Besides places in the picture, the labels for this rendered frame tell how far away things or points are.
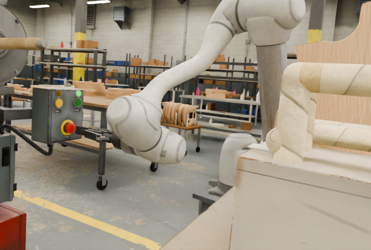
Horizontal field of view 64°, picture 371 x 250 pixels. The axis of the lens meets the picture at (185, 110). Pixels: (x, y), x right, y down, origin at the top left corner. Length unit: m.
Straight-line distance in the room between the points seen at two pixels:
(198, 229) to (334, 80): 0.34
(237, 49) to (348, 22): 3.91
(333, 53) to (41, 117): 0.96
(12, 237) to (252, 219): 1.15
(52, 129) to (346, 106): 0.94
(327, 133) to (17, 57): 0.92
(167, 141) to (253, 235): 0.56
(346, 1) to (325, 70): 11.60
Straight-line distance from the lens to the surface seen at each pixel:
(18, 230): 1.41
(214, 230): 0.56
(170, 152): 0.88
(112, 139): 1.01
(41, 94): 1.19
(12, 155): 1.35
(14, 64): 1.09
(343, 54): 0.69
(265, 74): 1.07
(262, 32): 1.03
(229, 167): 1.29
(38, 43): 0.86
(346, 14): 11.83
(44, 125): 1.18
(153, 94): 0.83
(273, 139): 0.34
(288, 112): 0.34
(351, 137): 0.50
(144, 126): 0.78
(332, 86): 0.33
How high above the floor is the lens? 1.18
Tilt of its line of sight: 6 degrees down
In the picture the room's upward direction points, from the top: 4 degrees clockwise
